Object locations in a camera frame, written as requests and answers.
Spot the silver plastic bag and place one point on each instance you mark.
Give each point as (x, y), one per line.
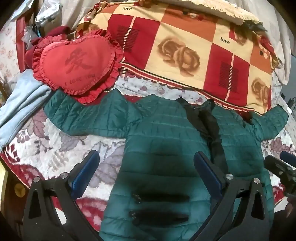
(47, 11)

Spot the red checkered rose quilt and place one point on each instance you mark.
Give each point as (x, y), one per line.
(185, 53)

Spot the dark green puffer jacket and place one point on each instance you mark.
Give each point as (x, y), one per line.
(161, 139)

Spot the dark grey cloth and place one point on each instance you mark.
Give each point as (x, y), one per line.
(255, 26)

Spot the light blue cloth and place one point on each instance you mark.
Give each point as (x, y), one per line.
(20, 102)

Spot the red heart-shaped ruffled pillow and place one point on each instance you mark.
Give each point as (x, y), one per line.
(76, 62)

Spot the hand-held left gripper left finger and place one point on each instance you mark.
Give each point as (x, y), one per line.
(86, 171)

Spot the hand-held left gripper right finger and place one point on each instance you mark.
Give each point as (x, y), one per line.
(208, 172)

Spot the pale floral sheet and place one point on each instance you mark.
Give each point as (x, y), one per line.
(8, 51)

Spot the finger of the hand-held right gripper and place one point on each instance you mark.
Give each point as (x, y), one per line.
(288, 155)
(277, 165)

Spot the red white floral blanket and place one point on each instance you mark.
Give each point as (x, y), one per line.
(69, 148)

